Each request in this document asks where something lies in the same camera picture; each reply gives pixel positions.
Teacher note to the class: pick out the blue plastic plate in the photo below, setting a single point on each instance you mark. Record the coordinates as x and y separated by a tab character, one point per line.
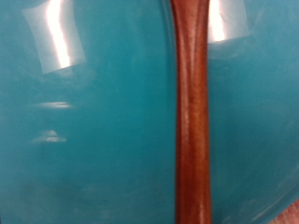
93	124

